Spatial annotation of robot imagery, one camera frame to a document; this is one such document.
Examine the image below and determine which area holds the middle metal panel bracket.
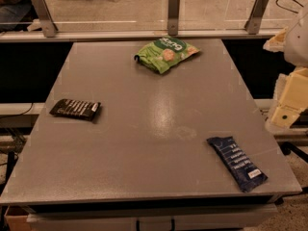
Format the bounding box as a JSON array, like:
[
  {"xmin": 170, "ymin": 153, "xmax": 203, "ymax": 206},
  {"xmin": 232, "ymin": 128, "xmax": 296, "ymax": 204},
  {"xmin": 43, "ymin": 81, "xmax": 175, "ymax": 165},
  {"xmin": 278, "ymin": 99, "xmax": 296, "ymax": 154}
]
[{"xmin": 167, "ymin": 0, "xmax": 180, "ymax": 36}]

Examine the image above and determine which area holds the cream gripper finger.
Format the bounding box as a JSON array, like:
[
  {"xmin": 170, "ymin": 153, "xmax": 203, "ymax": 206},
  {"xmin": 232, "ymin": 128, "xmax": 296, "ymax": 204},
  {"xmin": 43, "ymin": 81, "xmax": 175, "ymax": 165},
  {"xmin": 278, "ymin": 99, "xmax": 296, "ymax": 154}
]
[
  {"xmin": 263, "ymin": 27, "xmax": 288, "ymax": 53},
  {"xmin": 269, "ymin": 67, "xmax": 308, "ymax": 128}
]

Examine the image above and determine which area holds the green rice chip bag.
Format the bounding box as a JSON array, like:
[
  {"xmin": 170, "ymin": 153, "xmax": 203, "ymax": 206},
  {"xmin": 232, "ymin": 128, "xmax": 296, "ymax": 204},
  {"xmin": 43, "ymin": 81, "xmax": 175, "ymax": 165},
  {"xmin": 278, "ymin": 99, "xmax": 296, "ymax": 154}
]
[{"xmin": 134, "ymin": 37, "xmax": 199, "ymax": 74}]

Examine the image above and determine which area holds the dark blue rxbar wrapper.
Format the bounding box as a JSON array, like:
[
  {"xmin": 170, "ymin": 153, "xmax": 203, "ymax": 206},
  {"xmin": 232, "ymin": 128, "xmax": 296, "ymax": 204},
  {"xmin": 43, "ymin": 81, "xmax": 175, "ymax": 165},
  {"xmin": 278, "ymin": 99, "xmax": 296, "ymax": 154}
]
[{"xmin": 207, "ymin": 137, "xmax": 268, "ymax": 193}]

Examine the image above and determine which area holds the black chocolate rxbar wrapper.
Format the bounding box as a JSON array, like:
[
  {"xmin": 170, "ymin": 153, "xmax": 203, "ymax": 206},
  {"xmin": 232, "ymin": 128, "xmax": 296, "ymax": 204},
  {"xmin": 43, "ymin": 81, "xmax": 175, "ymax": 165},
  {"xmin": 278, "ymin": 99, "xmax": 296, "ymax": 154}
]
[{"xmin": 49, "ymin": 99, "xmax": 101, "ymax": 121}]

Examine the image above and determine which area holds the right metal panel bracket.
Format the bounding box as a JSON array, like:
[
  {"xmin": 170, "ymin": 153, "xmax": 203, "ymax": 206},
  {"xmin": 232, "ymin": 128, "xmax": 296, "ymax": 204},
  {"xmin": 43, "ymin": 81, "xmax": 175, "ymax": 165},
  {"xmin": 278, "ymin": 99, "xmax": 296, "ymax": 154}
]
[{"xmin": 244, "ymin": 0, "xmax": 269, "ymax": 35}]

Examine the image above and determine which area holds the metal panel bracket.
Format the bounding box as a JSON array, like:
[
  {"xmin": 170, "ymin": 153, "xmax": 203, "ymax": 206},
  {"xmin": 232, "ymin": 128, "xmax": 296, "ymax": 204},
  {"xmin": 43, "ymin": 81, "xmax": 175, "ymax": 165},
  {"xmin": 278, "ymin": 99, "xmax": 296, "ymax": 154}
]
[
  {"xmin": 31, "ymin": 0, "xmax": 58, "ymax": 38},
  {"xmin": 167, "ymin": 0, "xmax": 180, "ymax": 36},
  {"xmin": 244, "ymin": 0, "xmax": 269, "ymax": 35}
]

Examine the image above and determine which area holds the seated person in background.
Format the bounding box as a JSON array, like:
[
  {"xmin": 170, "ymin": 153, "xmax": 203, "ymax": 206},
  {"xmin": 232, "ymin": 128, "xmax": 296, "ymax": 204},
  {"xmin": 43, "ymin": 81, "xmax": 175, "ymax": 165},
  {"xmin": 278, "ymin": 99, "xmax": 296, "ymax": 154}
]
[{"xmin": 0, "ymin": 0, "xmax": 32, "ymax": 32}]

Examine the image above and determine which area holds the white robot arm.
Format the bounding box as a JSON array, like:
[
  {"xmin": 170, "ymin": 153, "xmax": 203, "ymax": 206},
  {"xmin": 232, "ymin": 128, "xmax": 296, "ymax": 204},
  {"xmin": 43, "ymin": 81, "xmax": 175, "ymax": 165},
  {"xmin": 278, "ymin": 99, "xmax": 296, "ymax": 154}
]
[{"xmin": 263, "ymin": 4, "xmax": 308, "ymax": 131}]

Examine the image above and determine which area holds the clear acrylic barrier panel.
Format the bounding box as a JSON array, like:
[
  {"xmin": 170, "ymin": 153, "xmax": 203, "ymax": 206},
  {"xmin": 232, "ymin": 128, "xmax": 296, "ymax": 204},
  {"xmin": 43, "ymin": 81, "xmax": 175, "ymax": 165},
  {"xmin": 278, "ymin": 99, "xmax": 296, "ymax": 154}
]
[{"xmin": 0, "ymin": 0, "xmax": 308, "ymax": 34}]

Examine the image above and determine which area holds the left metal panel bracket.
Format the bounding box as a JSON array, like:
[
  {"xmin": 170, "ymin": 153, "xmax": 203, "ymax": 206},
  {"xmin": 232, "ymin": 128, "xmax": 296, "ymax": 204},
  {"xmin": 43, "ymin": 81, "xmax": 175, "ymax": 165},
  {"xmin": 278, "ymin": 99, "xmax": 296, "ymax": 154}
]
[{"xmin": 31, "ymin": 0, "xmax": 58, "ymax": 38}]

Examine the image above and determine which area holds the cardboard box under table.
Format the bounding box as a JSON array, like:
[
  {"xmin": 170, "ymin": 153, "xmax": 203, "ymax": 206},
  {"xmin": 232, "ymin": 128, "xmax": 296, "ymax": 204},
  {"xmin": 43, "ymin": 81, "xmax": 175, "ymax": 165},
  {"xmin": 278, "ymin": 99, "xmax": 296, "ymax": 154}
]
[{"xmin": 5, "ymin": 206, "xmax": 32, "ymax": 231}]

